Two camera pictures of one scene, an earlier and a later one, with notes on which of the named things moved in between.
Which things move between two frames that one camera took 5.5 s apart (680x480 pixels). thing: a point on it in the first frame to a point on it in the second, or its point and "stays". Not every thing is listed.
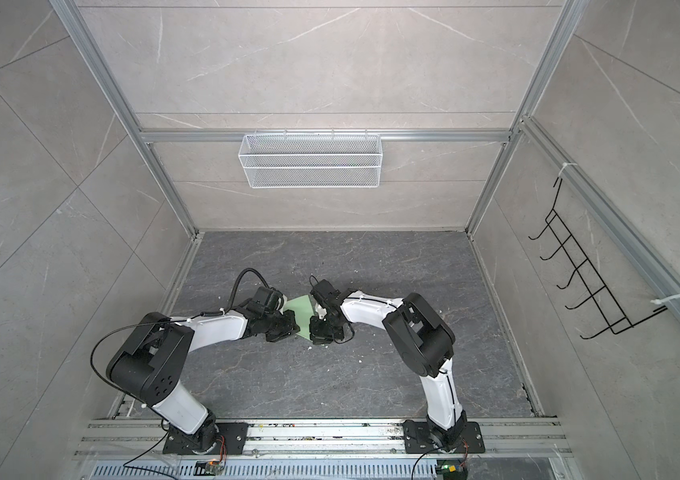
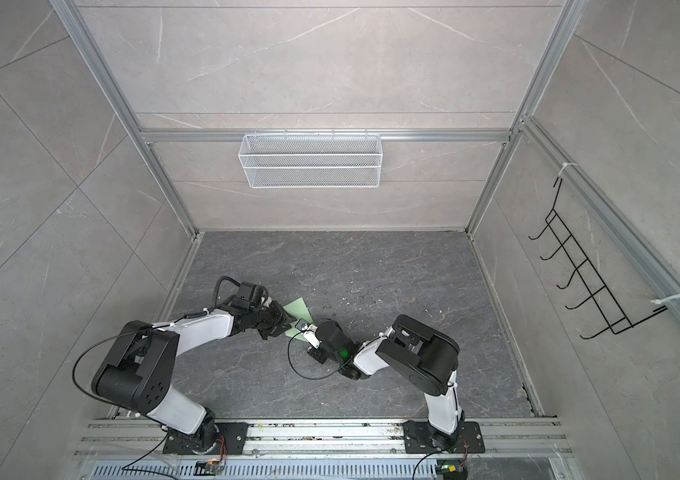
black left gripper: [291, 329] stays
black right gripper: [318, 337] to [320, 358]
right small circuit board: [452, 469] stays
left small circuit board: [212, 467] stays
